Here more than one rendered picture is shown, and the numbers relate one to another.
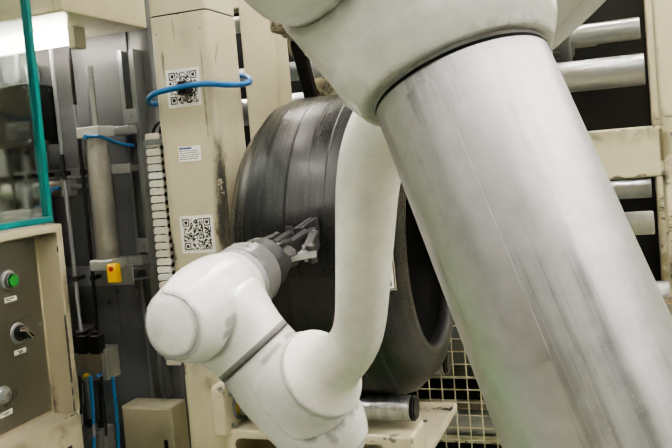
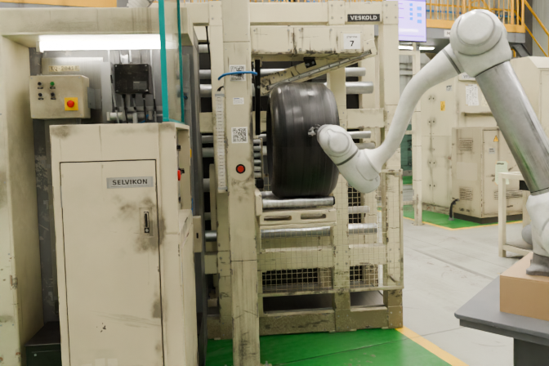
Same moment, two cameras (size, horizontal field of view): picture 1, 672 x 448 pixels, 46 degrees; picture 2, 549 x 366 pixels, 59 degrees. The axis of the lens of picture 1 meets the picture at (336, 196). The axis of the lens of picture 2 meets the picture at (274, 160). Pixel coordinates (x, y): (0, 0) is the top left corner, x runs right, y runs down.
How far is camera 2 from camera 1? 1.25 m
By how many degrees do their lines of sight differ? 25
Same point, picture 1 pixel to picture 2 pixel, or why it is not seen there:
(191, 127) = (239, 90)
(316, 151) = (310, 100)
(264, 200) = (294, 118)
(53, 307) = (184, 162)
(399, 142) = (491, 78)
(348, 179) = (410, 96)
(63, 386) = (186, 197)
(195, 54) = (243, 60)
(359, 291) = (402, 130)
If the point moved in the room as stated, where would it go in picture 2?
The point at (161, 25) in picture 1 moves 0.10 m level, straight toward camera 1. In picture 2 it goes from (229, 46) to (240, 42)
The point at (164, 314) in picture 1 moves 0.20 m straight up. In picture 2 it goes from (338, 138) to (336, 79)
